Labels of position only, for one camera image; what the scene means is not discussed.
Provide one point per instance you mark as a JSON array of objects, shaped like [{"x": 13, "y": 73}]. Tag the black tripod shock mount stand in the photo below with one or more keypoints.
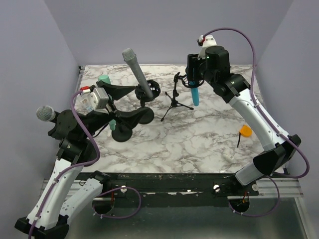
[{"x": 174, "y": 102}]

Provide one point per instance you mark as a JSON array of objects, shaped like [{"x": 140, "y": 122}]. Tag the teal microphone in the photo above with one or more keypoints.
[{"x": 106, "y": 79}]

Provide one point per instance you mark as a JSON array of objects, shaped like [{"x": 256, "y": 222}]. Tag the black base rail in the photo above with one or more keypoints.
[{"x": 163, "y": 190}]

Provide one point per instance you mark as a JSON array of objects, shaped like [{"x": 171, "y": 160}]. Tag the black microphone silver grille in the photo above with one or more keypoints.
[{"x": 47, "y": 114}]

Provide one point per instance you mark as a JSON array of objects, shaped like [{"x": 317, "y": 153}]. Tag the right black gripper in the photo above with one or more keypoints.
[{"x": 193, "y": 63}]

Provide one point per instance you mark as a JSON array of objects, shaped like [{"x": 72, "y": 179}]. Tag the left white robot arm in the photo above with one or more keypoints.
[{"x": 51, "y": 216}]

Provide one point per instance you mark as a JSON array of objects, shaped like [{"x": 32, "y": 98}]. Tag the grey microphone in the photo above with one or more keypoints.
[{"x": 131, "y": 60}]

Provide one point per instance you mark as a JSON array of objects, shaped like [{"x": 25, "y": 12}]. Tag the black round-base clip stand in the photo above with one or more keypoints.
[{"x": 123, "y": 132}]

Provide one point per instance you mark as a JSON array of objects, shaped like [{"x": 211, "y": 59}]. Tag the blue microphone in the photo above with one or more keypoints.
[{"x": 194, "y": 92}]

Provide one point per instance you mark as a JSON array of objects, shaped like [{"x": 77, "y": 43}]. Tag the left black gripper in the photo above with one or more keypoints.
[{"x": 130, "y": 118}]

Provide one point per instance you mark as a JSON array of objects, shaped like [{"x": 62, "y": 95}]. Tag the orange tape measure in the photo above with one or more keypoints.
[{"x": 245, "y": 131}]

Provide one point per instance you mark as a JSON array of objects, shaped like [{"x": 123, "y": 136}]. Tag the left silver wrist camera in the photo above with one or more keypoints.
[{"x": 93, "y": 98}]

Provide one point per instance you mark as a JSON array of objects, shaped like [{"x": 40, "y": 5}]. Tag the black round-base shock mount stand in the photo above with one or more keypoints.
[{"x": 143, "y": 98}]

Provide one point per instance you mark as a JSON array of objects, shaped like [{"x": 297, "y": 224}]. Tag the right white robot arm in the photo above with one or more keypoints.
[{"x": 278, "y": 145}]

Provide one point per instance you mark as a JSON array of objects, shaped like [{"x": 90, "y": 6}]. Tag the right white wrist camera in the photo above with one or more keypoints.
[{"x": 204, "y": 42}]

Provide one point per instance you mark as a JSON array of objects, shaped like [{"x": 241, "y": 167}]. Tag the small white plastic piece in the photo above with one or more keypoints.
[{"x": 228, "y": 155}]

